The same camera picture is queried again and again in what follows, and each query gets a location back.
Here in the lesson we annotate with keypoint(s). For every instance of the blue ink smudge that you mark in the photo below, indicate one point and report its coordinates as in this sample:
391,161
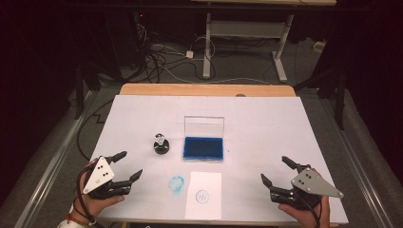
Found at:
176,183

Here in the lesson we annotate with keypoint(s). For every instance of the white metal desk frame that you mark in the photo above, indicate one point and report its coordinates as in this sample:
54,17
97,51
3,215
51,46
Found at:
247,29

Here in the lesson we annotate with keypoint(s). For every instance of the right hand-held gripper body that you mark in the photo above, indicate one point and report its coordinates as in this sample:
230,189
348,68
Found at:
312,185

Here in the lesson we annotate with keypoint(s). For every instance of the white power adapter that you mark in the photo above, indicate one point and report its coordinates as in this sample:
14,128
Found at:
189,54

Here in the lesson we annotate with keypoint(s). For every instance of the black metal stand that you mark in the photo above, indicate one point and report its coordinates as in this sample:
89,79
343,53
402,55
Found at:
92,72
339,82

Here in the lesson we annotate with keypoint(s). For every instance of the black round stamp cap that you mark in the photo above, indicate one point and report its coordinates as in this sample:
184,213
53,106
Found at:
161,148

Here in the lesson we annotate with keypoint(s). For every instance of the white paper sheet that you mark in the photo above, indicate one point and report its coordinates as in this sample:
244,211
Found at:
202,196

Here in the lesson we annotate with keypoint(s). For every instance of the grey round table grommet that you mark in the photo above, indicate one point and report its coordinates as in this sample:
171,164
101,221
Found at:
240,95

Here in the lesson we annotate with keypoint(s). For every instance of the aluminium floor rail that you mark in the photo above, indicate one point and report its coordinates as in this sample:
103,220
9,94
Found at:
53,158
358,164

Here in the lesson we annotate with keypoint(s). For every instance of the blue ink pad clear case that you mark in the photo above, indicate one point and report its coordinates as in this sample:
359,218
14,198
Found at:
203,148

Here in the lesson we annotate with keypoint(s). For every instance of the person's right hand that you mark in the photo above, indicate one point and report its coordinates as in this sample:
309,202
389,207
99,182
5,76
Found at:
301,217

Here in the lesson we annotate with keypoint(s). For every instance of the white table cover board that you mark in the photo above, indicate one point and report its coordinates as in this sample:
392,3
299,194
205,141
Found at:
253,133

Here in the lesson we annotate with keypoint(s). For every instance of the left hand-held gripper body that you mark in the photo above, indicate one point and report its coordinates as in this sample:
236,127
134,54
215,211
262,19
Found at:
98,175

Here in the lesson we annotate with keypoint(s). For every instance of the white box on floor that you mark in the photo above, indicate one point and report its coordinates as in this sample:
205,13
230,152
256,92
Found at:
319,47

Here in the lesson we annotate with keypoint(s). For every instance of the person's left hand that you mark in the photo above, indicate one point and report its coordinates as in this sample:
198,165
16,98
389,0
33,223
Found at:
95,205

